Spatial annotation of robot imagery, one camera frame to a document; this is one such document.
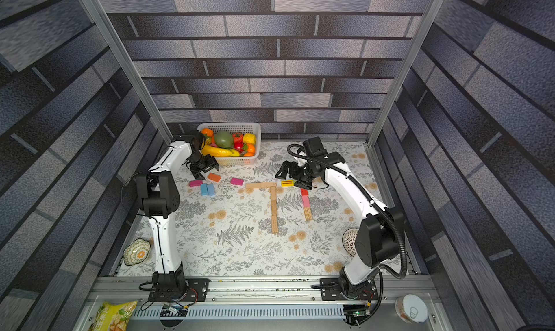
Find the light blue block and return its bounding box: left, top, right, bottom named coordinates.
left=201, top=184, right=209, bottom=196

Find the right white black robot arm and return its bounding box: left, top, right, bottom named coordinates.
left=275, top=137, right=408, bottom=299

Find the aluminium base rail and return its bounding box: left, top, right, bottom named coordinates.
left=73, top=275, right=453, bottom=330

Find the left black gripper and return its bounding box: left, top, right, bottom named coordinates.
left=190, top=152, right=221, bottom=179

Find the white perforated bowl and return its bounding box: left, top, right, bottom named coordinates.
left=342, top=228, right=358, bottom=257

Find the pink block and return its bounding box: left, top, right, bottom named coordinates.
left=302, top=195, right=311, bottom=208

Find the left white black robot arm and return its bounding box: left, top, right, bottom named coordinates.
left=135, top=130, right=219, bottom=302

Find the wood block marked 71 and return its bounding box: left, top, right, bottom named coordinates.
left=270, top=200, right=278, bottom=218

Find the orange toy fruit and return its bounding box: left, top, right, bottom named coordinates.
left=201, top=128, right=214, bottom=137

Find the white plastic basket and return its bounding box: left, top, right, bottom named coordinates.
left=197, top=123, right=262, bottom=166

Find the yellow toy pepper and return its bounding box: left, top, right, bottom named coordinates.
left=242, top=133, right=257, bottom=145

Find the orange block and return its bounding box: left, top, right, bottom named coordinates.
left=206, top=173, right=222, bottom=183

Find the white lidded cup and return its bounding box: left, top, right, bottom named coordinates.
left=395, top=294, right=429, bottom=324

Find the green toy mango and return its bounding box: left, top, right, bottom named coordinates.
left=213, top=131, right=234, bottom=148

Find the patterned ceramic bowl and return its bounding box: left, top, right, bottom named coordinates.
left=123, top=238, right=151, bottom=267

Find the green snack bag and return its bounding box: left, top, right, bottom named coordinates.
left=88, top=301, right=137, bottom=331

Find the yellow toy banana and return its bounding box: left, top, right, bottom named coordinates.
left=201, top=145, right=240, bottom=158

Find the magenta block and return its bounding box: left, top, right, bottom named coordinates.
left=230, top=178, right=244, bottom=186

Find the purple block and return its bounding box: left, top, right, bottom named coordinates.
left=189, top=180, right=204, bottom=187

